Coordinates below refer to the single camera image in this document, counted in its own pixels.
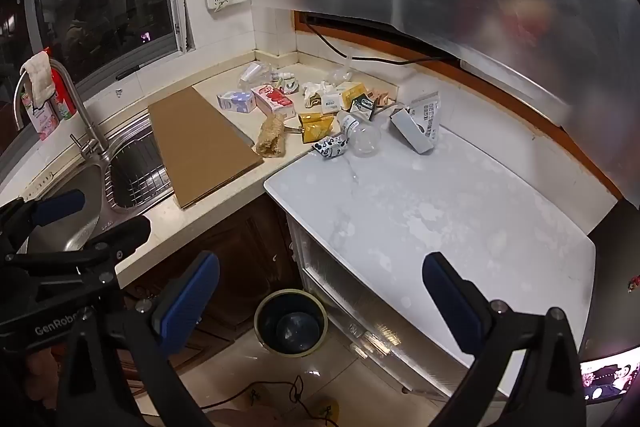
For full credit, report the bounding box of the lit screen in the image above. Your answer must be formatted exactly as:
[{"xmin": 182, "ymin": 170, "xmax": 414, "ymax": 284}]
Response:
[{"xmin": 580, "ymin": 349, "xmax": 640, "ymax": 403}]

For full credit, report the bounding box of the brown cardboard sheet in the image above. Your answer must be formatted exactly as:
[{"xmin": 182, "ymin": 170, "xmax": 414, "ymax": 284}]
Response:
[{"xmin": 147, "ymin": 86, "xmax": 265, "ymax": 210}]

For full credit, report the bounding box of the white cloth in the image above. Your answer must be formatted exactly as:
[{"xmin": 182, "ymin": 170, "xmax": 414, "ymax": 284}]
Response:
[{"xmin": 20, "ymin": 52, "xmax": 57, "ymax": 104}]

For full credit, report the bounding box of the steel kitchen faucet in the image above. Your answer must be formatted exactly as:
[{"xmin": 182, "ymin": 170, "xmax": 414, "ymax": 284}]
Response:
[{"xmin": 13, "ymin": 59, "xmax": 108, "ymax": 158}]

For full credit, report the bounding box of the steel kitchen sink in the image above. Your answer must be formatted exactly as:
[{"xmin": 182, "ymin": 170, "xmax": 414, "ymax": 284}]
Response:
[{"xmin": 30, "ymin": 114, "xmax": 176, "ymax": 253}]

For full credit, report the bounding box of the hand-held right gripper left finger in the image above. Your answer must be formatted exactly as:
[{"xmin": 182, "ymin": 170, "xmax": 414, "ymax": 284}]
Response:
[{"xmin": 52, "ymin": 251, "xmax": 221, "ymax": 427}]

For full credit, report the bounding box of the wooden window sill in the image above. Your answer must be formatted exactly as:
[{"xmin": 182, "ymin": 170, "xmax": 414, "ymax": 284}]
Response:
[{"xmin": 292, "ymin": 9, "xmax": 626, "ymax": 202}]

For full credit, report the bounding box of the round dark trash bin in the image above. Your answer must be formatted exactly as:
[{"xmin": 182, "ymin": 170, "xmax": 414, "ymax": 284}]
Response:
[{"xmin": 253, "ymin": 288, "xmax": 328, "ymax": 354}]

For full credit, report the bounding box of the pink packet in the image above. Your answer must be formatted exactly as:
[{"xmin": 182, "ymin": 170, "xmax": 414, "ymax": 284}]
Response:
[{"xmin": 25, "ymin": 99, "xmax": 61, "ymax": 142}]

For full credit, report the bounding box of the black spotted grey pouch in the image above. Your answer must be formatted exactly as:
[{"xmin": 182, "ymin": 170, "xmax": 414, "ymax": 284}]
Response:
[{"xmin": 311, "ymin": 136, "xmax": 351, "ymax": 162}]

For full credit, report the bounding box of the clear plastic bottle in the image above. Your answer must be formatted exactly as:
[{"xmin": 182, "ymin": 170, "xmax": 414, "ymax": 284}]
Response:
[{"xmin": 336, "ymin": 109, "xmax": 383, "ymax": 156}]

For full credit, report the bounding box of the yellow carton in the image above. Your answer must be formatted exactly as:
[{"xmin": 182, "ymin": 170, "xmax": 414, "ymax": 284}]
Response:
[{"xmin": 336, "ymin": 82, "xmax": 368, "ymax": 110}]

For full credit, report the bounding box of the clear plastic cup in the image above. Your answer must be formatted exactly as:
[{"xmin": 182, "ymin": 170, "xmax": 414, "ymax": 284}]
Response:
[{"xmin": 237, "ymin": 62, "xmax": 273, "ymax": 90}]

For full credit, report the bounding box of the grey and white carton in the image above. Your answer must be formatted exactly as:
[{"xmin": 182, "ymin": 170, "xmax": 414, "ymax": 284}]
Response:
[{"xmin": 390, "ymin": 91, "xmax": 442, "ymax": 154}]

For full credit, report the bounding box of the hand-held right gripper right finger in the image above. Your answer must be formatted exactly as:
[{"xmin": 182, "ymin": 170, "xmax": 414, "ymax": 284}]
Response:
[{"xmin": 421, "ymin": 251, "xmax": 587, "ymax": 427}]

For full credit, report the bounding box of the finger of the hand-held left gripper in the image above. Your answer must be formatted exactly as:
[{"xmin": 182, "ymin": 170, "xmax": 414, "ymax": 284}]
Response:
[
  {"xmin": 0, "ymin": 188, "xmax": 87, "ymax": 253},
  {"xmin": 2, "ymin": 215, "xmax": 152, "ymax": 280}
]

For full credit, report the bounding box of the red and white carton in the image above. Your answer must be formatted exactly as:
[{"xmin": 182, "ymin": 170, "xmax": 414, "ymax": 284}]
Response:
[{"xmin": 250, "ymin": 84, "xmax": 296, "ymax": 118}]

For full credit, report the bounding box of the crumpled white tissue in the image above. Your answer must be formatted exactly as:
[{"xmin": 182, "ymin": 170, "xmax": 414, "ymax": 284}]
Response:
[{"xmin": 301, "ymin": 79, "xmax": 333, "ymax": 108}]

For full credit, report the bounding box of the black power cable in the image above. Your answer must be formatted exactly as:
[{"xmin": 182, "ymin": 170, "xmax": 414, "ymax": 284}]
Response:
[{"xmin": 300, "ymin": 14, "xmax": 461, "ymax": 68}]

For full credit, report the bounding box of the white window handle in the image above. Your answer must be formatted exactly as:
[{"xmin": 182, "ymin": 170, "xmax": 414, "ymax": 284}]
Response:
[{"xmin": 169, "ymin": 0, "xmax": 193, "ymax": 54}]

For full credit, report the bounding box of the yellow packet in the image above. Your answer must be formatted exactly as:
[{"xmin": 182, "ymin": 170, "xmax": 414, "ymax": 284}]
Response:
[{"xmin": 297, "ymin": 112, "xmax": 335, "ymax": 142}]

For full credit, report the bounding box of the black and white carton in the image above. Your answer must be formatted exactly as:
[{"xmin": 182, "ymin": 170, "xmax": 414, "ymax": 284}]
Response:
[{"xmin": 349, "ymin": 94, "xmax": 377, "ymax": 120}]

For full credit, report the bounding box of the wire dish rack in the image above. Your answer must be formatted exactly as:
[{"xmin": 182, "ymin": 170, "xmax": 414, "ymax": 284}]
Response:
[{"xmin": 111, "ymin": 134, "xmax": 173, "ymax": 208}]

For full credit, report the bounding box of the thin black floor cable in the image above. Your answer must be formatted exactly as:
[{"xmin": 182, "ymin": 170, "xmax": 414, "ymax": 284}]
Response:
[{"xmin": 200, "ymin": 374, "xmax": 341, "ymax": 427}]

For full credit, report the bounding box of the small yellow floor object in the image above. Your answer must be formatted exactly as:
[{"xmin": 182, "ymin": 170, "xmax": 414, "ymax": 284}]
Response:
[{"xmin": 307, "ymin": 399, "xmax": 341, "ymax": 423}]

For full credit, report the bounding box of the red bottle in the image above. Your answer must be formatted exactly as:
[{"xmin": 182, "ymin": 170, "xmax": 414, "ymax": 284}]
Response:
[{"xmin": 50, "ymin": 67, "xmax": 77, "ymax": 120}]

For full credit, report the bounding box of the brown wooden cabinet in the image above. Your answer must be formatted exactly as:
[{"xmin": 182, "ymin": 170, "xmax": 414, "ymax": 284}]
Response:
[{"xmin": 120, "ymin": 194, "xmax": 306, "ymax": 378}]

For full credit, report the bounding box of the purple and white carton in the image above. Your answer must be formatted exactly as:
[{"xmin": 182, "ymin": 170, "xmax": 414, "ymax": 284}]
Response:
[{"xmin": 216, "ymin": 90, "xmax": 257, "ymax": 115}]

